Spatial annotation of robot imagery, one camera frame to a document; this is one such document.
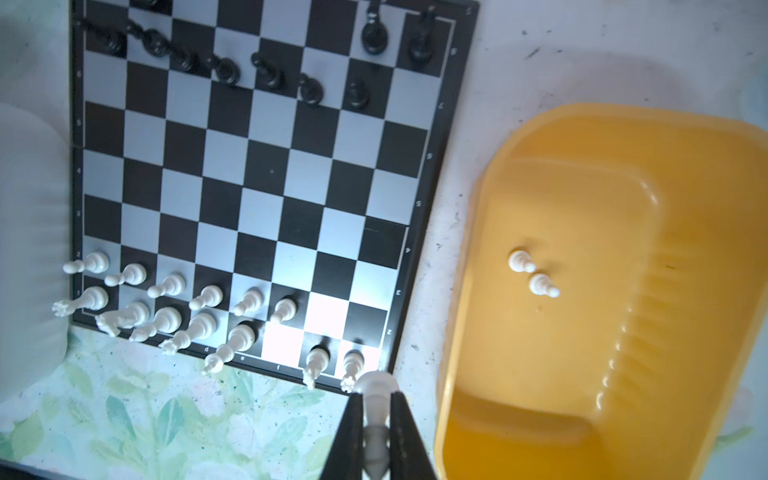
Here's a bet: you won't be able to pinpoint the white pawn in tray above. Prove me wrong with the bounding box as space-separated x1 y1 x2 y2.
528 273 560 298
508 249 537 273

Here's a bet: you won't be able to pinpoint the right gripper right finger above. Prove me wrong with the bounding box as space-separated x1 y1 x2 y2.
389 391 437 480

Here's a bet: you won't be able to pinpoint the yellow plastic tray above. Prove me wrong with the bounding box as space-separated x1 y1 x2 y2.
434 103 767 479

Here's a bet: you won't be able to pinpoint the white plastic tray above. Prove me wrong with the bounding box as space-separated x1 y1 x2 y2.
1 104 72 399

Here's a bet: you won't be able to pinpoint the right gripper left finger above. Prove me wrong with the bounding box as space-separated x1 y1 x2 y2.
320 393 364 480

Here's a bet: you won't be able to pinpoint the white chess piece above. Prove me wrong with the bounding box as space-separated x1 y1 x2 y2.
353 371 400 480

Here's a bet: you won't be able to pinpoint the black white chess board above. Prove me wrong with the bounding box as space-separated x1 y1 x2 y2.
68 1 480 392

